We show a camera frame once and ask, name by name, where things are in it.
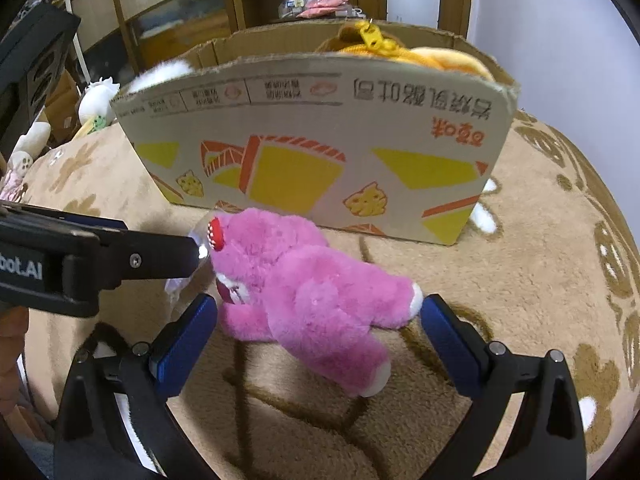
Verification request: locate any pink plush bear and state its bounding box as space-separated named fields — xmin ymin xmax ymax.
xmin=205 ymin=208 xmax=423 ymax=398

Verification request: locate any white fluffy pompom plush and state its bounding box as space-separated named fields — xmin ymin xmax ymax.
xmin=127 ymin=58 xmax=194 ymax=93

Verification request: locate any yellow plush pouch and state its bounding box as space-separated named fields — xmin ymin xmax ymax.
xmin=316 ymin=21 xmax=495 ymax=81

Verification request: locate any person's left hand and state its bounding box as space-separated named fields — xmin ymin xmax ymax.
xmin=0 ymin=307 xmax=39 ymax=440

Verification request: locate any white beige plush dog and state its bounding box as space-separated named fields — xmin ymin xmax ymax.
xmin=1 ymin=120 xmax=51 ymax=202

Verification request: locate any green frog toy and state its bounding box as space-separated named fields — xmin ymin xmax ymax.
xmin=89 ymin=115 xmax=110 ymax=133

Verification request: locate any white round plush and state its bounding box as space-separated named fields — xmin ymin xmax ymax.
xmin=78 ymin=77 xmax=120 ymax=126

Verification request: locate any beige patterned blanket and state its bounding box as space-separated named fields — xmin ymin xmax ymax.
xmin=23 ymin=112 xmax=639 ymax=479

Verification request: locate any wooden wardrobe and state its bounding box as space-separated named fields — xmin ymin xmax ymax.
xmin=29 ymin=0 xmax=321 ymax=82

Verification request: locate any printed cardboard box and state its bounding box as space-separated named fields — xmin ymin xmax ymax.
xmin=112 ymin=21 xmax=520 ymax=245

